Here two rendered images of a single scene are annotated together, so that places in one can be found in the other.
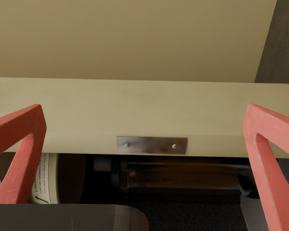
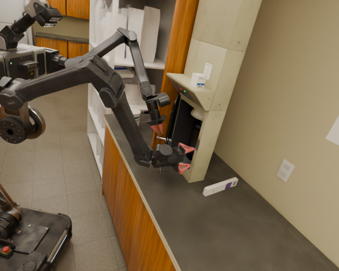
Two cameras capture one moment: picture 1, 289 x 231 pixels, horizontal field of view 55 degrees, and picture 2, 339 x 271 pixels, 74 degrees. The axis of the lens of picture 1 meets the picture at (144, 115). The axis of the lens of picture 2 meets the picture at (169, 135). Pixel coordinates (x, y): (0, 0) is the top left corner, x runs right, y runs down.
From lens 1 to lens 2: 1.01 m
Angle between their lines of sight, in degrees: 35
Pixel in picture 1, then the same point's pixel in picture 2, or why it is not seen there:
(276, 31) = (232, 173)
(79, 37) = (256, 113)
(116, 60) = (246, 121)
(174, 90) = (210, 149)
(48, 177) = (199, 117)
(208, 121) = (199, 155)
